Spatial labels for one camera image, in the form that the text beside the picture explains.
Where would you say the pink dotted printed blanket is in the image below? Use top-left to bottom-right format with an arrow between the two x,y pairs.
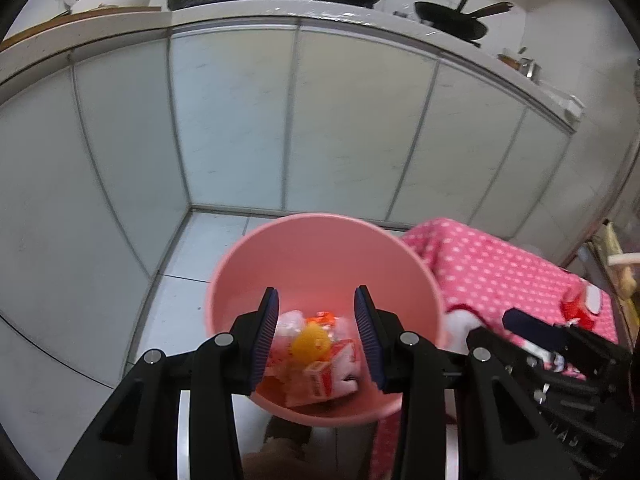
372,217 -> 617,480

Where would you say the yellow wrapper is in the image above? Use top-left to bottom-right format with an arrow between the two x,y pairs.
292,323 -> 332,362

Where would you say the small steel pot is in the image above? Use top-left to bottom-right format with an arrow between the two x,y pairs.
497,47 -> 539,81

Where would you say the orange wrapper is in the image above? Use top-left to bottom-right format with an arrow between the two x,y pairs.
305,311 -> 342,332

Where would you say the red and white carton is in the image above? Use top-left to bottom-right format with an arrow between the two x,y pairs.
284,359 -> 337,409

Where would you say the black wok with spatula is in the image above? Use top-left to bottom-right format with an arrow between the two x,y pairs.
413,0 -> 515,49

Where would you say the white kitchen counter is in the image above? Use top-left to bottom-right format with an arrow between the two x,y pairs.
0,0 -> 585,137

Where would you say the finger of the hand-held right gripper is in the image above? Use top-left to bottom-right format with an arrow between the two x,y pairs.
467,327 -> 551,386
502,308 -> 569,349

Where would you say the white cabinet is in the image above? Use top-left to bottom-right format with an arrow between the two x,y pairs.
0,27 -> 577,392

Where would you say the wooden cutting board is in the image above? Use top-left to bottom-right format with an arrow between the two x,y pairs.
0,6 -> 164,54

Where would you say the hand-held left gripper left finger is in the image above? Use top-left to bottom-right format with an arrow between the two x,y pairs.
57,287 -> 280,480

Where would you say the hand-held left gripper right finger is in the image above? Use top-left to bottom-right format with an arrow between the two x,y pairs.
353,285 -> 581,480

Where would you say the red and white package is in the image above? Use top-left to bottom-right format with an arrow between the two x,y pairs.
320,339 -> 362,397

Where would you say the pink plastic bucket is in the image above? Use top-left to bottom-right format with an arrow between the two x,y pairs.
205,213 -> 446,429

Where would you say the brown object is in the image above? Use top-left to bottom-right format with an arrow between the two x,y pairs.
243,417 -> 312,480

